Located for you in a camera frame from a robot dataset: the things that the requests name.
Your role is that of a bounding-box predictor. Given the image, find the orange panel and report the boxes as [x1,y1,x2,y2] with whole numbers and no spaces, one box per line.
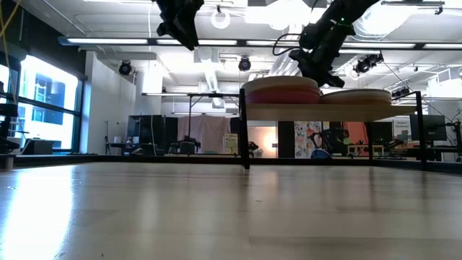
[342,121,369,145]

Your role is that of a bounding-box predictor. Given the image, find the yellow sign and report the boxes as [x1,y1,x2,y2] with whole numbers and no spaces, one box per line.
[224,133,239,155]

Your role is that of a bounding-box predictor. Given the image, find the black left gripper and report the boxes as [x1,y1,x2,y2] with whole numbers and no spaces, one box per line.
[155,0,205,51]

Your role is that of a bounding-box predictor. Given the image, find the large window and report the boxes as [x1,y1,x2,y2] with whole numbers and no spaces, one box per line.
[0,53,86,151]

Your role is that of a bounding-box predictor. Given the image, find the colourful floral poster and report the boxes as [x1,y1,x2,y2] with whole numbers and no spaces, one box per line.
[294,121,323,159]

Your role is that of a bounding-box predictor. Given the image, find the beige curtain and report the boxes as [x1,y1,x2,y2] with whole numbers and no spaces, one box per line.
[176,114,232,153]

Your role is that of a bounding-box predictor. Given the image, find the black cabinet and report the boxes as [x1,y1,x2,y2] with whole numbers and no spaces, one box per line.
[128,114,178,155]

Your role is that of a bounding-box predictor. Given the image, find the overhead light bar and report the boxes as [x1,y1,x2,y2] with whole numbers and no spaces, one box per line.
[57,35,462,50]

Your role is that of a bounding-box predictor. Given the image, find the brown plate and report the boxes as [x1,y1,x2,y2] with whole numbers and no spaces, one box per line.
[323,97,391,106]

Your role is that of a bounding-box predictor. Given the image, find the black gantry frame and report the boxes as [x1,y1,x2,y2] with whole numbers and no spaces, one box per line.
[141,92,242,157]

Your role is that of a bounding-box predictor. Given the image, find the white ring fixture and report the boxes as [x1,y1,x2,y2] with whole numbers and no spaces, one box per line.
[210,5,232,30]

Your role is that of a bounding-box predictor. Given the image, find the yellow cable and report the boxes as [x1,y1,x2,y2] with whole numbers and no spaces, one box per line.
[0,0,22,104]

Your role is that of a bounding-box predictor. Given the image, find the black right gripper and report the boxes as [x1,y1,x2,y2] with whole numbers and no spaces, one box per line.
[288,23,346,88]

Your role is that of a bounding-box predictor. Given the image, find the wooden shelf with black legs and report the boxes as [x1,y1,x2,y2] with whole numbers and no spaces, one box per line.
[237,88,427,171]

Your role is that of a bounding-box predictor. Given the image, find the blue round object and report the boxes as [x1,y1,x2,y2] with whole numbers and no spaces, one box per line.
[310,148,332,160]

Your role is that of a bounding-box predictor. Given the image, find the black aluminium table frame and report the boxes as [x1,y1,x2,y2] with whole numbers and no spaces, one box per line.
[0,154,462,175]

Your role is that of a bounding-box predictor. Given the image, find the purple plate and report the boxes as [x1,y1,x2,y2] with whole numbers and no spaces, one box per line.
[245,86,322,93]

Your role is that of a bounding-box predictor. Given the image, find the pink plate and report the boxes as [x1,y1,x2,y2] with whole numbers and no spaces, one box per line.
[246,95,321,105]

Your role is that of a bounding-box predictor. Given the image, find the black computer monitor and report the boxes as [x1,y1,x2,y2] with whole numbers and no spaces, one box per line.
[409,114,448,142]

